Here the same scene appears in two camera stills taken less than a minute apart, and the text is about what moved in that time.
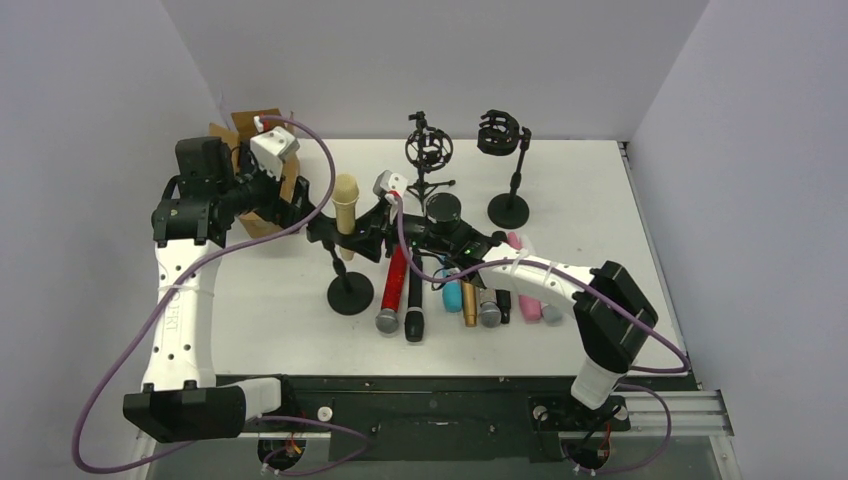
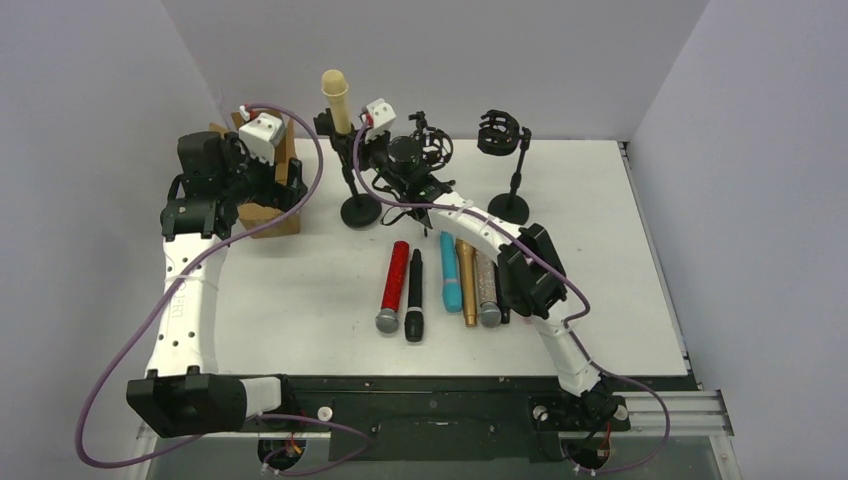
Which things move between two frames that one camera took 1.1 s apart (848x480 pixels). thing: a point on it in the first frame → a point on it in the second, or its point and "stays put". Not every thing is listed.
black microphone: x=414 y=322 stays put
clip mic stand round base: x=349 y=293 → x=361 y=210
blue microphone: x=452 y=295 stays put
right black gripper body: x=378 y=230 → x=357 y=140
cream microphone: x=345 y=193 → x=334 y=86
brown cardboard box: x=273 y=142 stays put
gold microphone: x=469 y=298 stays put
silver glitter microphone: x=490 y=312 stays put
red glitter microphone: x=387 y=319 stays put
